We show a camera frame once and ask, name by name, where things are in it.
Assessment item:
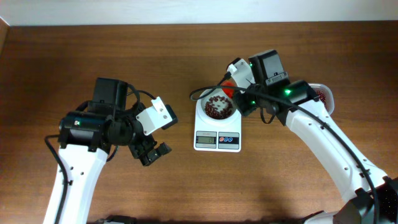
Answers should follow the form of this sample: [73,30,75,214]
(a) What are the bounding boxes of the orange measuring scoop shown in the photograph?
[221,80,236,99]

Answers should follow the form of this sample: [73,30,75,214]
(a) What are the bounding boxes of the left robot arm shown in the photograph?
[44,78,178,223]

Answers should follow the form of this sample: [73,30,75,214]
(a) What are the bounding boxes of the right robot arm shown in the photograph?
[227,50,397,223]

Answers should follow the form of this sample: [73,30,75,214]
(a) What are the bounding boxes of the white bowl on scale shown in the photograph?
[200,89,236,118]

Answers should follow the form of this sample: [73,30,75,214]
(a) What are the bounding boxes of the white digital kitchen scale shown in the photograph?
[193,90,242,152]

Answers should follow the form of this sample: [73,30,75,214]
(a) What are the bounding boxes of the red beans in bowl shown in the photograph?
[204,95,234,119]

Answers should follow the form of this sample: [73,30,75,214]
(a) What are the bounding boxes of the red beans in container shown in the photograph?
[315,90,327,108]

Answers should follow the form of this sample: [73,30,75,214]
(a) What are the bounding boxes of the clear plastic bean container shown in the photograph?
[309,83,335,114]

